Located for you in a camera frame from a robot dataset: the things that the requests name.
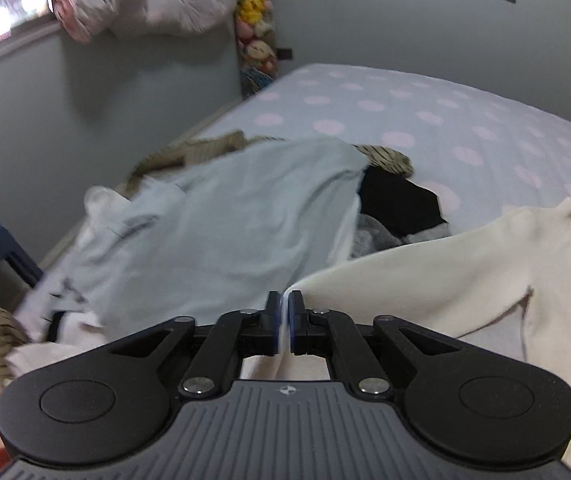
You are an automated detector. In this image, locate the hanging plush toy organizer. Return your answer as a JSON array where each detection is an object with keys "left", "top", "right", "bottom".
[{"left": 233, "top": 0, "right": 282, "bottom": 98}]

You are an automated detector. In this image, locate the blue stool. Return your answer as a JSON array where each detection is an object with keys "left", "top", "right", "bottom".
[{"left": 0, "top": 214, "right": 46, "bottom": 288}]

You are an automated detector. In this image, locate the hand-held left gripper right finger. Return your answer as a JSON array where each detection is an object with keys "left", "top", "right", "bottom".
[{"left": 288, "top": 290, "right": 462, "bottom": 401}]

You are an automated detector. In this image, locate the grey garment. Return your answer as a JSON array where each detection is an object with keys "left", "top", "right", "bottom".
[{"left": 349, "top": 214, "right": 453, "bottom": 261}]

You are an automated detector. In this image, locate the light blue shirt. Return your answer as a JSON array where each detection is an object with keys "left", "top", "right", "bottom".
[{"left": 20, "top": 137, "right": 371, "bottom": 328}]

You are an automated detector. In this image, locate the black garment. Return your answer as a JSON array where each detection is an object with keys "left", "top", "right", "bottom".
[{"left": 358, "top": 165, "right": 449, "bottom": 241}]

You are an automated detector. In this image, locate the beige striped garment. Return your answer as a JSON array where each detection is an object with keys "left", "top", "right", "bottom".
[{"left": 124, "top": 130, "right": 413, "bottom": 197}]

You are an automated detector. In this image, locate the pink dotted bed sheet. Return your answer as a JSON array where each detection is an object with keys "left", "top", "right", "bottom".
[{"left": 40, "top": 62, "right": 571, "bottom": 261}]

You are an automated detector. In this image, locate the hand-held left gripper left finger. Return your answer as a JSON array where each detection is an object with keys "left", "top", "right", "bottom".
[{"left": 108, "top": 290, "right": 284, "bottom": 400}]

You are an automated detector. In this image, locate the cream sweater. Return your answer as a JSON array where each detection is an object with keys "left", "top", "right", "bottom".
[{"left": 240, "top": 197, "right": 571, "bottom": 480}]

